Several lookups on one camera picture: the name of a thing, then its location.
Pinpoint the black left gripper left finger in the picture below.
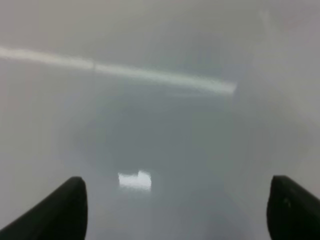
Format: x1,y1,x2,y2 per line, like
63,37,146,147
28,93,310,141
0,176,88,240

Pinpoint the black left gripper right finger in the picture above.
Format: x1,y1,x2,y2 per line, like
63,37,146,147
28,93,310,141
266,175,320,240

